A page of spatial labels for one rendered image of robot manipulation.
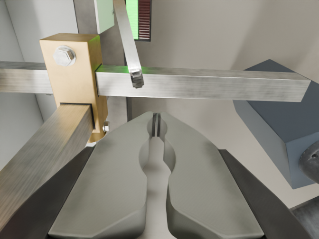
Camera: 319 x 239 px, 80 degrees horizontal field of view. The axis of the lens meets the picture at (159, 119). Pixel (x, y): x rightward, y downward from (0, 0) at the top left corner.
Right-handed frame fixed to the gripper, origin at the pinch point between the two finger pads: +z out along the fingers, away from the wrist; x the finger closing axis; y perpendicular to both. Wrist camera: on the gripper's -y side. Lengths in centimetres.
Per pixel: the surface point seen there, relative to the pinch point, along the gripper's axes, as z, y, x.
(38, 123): 31.7, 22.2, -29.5
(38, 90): 11.4, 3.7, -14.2
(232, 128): 96, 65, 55
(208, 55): 96, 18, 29
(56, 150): 2.0, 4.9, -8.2
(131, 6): 25.6, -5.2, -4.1
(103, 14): 18.6, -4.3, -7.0
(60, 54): 9.2, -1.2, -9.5
